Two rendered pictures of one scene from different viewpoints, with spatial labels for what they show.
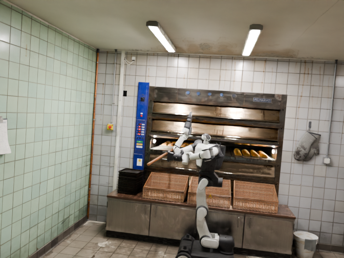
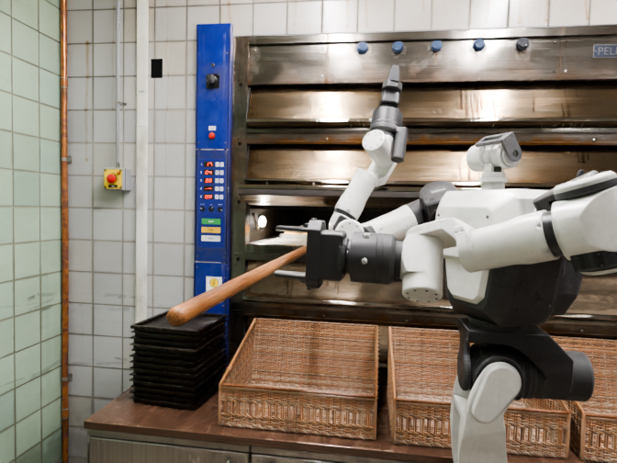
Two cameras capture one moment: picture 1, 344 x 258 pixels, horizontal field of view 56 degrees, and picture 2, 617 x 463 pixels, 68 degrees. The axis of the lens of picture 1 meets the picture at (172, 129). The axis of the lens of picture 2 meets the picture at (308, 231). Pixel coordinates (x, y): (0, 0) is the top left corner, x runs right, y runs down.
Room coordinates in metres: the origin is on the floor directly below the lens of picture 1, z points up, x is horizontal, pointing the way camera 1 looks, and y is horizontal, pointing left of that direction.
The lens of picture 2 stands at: (2.67, 0.03, 1.35)
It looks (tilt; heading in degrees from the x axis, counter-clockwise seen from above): 3 degrees down; 0
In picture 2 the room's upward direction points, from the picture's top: 1 degrees clockwise
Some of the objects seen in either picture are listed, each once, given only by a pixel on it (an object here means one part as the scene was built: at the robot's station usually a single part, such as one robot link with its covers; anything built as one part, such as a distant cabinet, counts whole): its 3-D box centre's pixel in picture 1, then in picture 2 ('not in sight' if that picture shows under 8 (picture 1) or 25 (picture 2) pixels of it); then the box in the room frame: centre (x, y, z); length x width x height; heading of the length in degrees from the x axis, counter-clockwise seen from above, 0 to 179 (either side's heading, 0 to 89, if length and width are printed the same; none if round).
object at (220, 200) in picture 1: (209, 191); (465, 382); (4.34, -0.57, 0.72); 0.56 x 0.49 x 0.28; 82
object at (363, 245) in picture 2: (173, 156); (342, 255); (3.47, -0.04, 1.27); 0.12 x 0.10 x 0.13; 78
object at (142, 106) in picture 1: (152, 148); (263, 248); (5.68, 0.32, 1.07); 1.93 x 0.16 x 2.15; 171
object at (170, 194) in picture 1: (166, 186); (306, 369); (4.43, 0.02, 0.72); 0.56 x 0.49 x 0.28; 81
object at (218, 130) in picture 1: (213, 129); (454, 166); (4.61, -0.59, 1.54); 1.79 x 0.11 x 0.19; 81
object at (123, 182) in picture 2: (110, 127); (117, 179); (4.79, 0.90, 1.46); 0.10 x 0.07 x 0.10; 81
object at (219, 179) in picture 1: (210, 178); (521, 359); (3.74, -0.49, 1.00); 0.28 x 0.13 x 0.18; 82
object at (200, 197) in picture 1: (202, 196); (487, 446); (3.75, -0.42, 0.78); 0.18 x 0.15 x 0.47; 172
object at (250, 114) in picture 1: (214, 111); (456, 104); (4.61, -0.59, 1.80); 1.79 x 0.11 x 0.19; 81
